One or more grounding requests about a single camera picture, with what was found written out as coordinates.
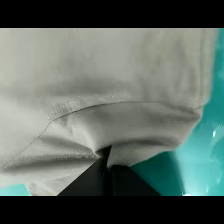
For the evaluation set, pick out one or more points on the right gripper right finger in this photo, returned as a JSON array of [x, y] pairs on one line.
[[130, 183]]

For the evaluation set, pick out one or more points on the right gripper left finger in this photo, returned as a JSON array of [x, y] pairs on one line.
[[91, 181]]

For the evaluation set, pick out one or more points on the white T-shirt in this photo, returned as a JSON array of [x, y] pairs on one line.
[[100, 93]]

